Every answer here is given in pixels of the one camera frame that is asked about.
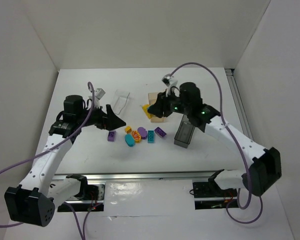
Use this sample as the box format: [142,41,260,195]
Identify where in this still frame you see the purple small lego brick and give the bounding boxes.
[107,130,117,142]

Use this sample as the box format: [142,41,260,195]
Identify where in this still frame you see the purple long lego brick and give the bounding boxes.
[154,127,167,138]

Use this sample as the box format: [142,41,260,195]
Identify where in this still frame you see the teal long lego brick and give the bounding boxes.
[147,130,155,144]

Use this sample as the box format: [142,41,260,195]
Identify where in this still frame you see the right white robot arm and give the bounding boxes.
[147,82,282,197]

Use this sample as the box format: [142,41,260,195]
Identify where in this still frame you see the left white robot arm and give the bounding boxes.
[4,95,126,227]

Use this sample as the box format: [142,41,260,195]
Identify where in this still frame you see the orange translucent container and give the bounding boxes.
[148,92,165,124]

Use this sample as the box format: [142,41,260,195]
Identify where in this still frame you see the small yellow lego brick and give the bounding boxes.
[124,126,132,134]

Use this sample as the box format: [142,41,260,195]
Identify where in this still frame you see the teal oval lego piece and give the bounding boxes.
[124,134,135,147]

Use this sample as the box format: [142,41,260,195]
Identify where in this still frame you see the clear plastic container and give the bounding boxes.
[110,89,130,115]

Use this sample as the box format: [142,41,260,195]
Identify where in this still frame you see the yellow oval printed lego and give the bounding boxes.
[131,130,142,143]

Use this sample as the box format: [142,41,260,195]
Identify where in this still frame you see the purple oval lego piece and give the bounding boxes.
[137,126,148,140]

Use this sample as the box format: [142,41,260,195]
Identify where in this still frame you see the dark grey translucent container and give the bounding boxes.
[174,115,195,149]

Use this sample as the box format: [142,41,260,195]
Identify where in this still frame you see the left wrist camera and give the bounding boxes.
[94,88,106,100]

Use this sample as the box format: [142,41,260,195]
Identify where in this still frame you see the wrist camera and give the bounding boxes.
[161,73,178,87]
[94,88,106,100]

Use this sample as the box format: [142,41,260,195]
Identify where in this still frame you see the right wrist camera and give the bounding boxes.
[161,73,178,87]

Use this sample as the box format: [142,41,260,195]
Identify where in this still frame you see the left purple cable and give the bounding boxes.
[0,81,95,240]

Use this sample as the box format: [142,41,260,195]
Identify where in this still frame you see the purple cable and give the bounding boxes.
[168,62,264,224]
[0,81,95,240]

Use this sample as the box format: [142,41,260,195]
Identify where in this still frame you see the aluminium front rail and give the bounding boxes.
[49,170,248,181]

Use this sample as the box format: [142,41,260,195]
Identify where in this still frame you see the aluminium rail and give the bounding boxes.
[224,68,254,141]
[49,170,248,181]

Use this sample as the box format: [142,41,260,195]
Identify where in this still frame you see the aluminium right rail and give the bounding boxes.
[224,68,254,141]

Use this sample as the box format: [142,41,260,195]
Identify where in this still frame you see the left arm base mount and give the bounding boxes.
[65,183,106,212]

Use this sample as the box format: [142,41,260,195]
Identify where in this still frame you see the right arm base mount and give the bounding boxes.
[189,182,238,210]

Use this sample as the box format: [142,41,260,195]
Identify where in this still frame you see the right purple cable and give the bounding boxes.
[168,62,264,224]

